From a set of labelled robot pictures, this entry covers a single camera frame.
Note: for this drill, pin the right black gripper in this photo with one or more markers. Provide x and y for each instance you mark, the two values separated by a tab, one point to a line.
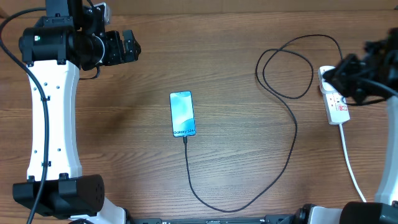
339	76

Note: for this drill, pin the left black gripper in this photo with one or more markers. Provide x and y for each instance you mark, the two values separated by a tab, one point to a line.
117	56

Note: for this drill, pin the blue Galaxy smartphone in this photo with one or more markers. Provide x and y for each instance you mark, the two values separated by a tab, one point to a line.
182	114

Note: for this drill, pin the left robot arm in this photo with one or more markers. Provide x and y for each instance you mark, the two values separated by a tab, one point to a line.
70	38

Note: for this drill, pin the white charger plug adapter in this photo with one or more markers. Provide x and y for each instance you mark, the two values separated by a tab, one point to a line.
326	88

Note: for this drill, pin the white power strip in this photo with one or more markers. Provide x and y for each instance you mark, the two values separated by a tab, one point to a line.
335	106

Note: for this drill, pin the cardboard backdrop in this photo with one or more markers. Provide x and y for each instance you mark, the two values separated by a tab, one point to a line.
141	7

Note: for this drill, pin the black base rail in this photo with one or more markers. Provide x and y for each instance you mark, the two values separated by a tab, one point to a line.
309	213

